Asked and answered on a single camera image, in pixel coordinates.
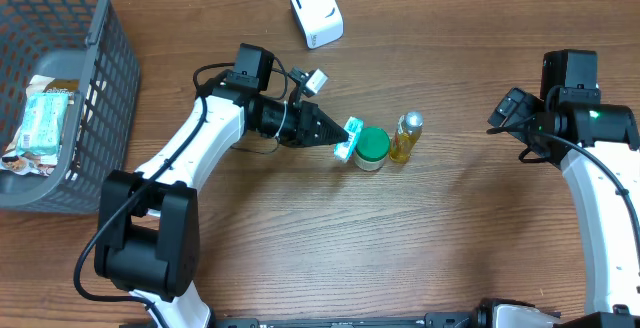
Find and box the teal white tissue pack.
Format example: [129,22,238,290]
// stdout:
[334,116,364,163]

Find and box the green white can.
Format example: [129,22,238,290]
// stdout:
[354,127,390,171]

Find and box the yellow drink bottle grey cap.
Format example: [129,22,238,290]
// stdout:
[389,111,424,163]

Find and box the mint green tissue pack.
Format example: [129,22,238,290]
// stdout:
[16,93,69,156]

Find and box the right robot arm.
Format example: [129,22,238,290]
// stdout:
[470,49,639,327]

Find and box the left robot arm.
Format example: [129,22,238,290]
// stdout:
[73,44,349,327]

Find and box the white barcode scanner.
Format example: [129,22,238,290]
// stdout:
[290,0,344,50]

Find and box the dark grey plastic basket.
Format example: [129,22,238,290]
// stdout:
[1,0,140,214]

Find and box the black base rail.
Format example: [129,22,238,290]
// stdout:
[119,310,481,328]

